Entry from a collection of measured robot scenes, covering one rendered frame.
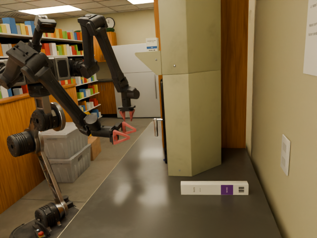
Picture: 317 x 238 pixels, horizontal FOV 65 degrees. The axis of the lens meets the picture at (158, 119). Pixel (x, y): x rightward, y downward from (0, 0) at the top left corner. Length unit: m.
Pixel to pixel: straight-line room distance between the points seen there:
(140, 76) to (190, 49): 5.12
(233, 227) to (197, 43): 0.71
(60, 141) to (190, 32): 2.49
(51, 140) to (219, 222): 2.68
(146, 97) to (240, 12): 4.94
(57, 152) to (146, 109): 3.35
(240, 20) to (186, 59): 0.48
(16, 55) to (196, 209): 0.89
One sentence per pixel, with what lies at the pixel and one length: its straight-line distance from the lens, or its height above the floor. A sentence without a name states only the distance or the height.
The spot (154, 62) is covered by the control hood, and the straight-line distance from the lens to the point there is 1.09.
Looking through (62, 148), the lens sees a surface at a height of 0.47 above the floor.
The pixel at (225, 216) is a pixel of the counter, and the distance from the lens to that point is 0.95.
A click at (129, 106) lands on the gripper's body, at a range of 1.61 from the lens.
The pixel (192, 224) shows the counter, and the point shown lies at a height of 0.94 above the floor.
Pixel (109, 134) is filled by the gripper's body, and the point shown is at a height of 1.15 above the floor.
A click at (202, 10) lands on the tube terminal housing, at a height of 1.66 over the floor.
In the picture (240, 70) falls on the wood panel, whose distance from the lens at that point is 1.45.
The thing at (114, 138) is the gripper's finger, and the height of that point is 1.14.
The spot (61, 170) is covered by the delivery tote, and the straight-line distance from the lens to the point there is 3.44.
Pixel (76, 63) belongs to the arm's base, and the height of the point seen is 1.48.
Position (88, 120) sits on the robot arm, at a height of 1.23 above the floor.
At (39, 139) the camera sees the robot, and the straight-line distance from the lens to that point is 2.21.
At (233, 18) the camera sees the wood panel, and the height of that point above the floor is 1.65.
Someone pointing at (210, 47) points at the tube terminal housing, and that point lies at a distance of 1.16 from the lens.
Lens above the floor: 1.49
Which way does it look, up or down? 14 degrees down
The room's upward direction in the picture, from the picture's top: 4 degrees counter-clockwise
